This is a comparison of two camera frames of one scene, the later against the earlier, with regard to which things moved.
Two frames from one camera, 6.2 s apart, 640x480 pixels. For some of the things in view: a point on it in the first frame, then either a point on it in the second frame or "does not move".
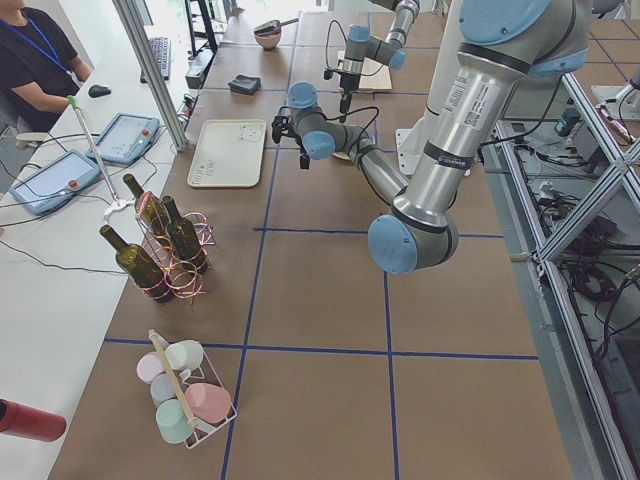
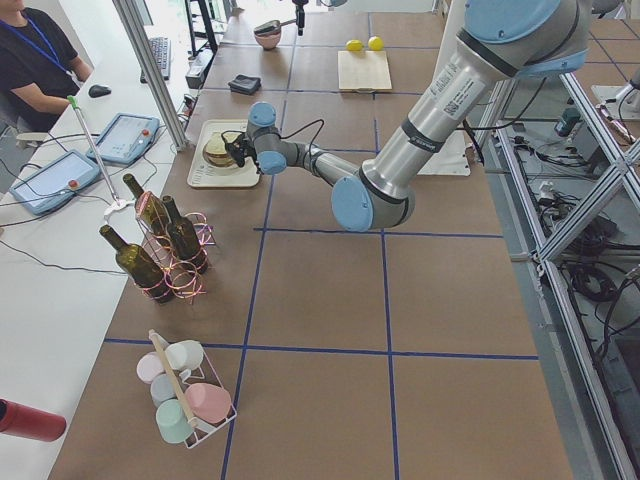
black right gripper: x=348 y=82 to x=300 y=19
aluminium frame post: x=154 y=70 does not move
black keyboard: x=161 y=48 does not move
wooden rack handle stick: x=174 y=379 does not move
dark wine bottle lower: x=184 y=239 does not move
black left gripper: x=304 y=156 to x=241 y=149
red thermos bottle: x=28 y=422 does not move
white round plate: x=341 y=155 to x=231 y=165
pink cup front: x=208 y=402 does not move
